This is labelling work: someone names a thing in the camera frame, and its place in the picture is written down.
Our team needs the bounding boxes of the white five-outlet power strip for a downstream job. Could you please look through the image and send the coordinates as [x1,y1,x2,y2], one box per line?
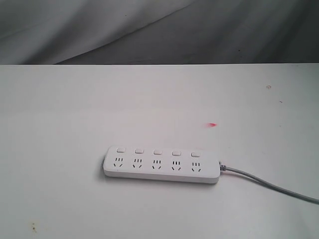
[103,146,221,184]

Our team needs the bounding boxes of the grey backdrop cloth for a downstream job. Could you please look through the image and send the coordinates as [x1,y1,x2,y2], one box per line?
[0,0,319,65]

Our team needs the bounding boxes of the grey power cable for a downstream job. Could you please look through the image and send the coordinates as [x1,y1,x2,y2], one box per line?
[218,161,319,204]

